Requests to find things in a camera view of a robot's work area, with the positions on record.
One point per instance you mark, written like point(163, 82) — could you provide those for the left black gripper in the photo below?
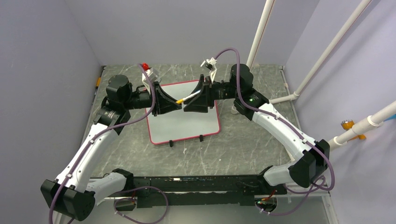
point(165, 103)

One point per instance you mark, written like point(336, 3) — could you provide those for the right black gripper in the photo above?
point(199, 103)

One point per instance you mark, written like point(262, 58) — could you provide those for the white marker pen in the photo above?
point(188, 97)

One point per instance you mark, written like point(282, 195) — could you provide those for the red-framed whiteboard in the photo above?
point(179, 125)

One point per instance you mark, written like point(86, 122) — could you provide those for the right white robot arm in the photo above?
point(310, 156)

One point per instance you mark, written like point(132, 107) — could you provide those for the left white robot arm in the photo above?
point(71, 192)

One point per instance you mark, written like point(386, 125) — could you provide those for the orange tool at edge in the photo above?
point(98, 83)

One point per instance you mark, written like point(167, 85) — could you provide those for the white PVC pipe right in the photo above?
point(369, 123)

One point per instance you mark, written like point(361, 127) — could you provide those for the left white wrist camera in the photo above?
point(152, 75)

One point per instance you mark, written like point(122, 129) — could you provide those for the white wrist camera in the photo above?
point(210, 64)
point(152, 75)

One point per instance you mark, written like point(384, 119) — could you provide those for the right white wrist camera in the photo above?
point(210, 64)

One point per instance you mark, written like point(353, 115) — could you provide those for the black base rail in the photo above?
point(243, 190)

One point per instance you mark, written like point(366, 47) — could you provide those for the white PVC pipe frame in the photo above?
point(296, 34)

